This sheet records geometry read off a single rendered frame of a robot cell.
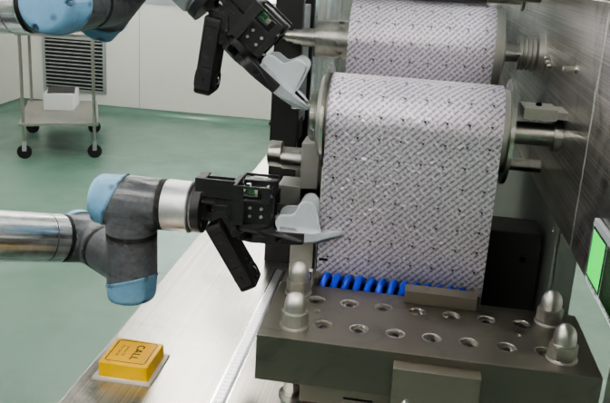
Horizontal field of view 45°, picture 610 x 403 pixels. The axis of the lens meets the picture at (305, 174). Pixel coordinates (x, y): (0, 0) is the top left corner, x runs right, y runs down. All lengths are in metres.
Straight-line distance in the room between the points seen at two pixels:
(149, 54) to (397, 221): 6.08
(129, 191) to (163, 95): 5.97
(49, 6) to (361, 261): 0.53
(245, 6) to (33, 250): 0.47
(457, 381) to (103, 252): 0.55
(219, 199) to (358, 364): 0.32
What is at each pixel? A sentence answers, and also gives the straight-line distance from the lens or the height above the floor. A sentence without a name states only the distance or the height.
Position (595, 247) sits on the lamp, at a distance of 0.83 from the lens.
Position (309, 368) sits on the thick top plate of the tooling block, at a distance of 0.92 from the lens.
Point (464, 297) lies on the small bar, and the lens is 1.02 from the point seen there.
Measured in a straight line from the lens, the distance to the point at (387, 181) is 1.03.
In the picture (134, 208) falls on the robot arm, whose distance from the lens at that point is 1.08.
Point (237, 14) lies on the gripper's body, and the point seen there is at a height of 1.39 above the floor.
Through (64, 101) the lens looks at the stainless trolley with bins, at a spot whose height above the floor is 0.33.
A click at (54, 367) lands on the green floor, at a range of 2.93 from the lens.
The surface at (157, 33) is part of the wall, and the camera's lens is 6.98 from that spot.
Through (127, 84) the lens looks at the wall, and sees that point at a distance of 7.15.
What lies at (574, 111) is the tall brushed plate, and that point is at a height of 1.30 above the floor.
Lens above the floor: 1.46
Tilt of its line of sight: 16 degrees down
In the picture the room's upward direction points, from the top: 3 degrees clockwise
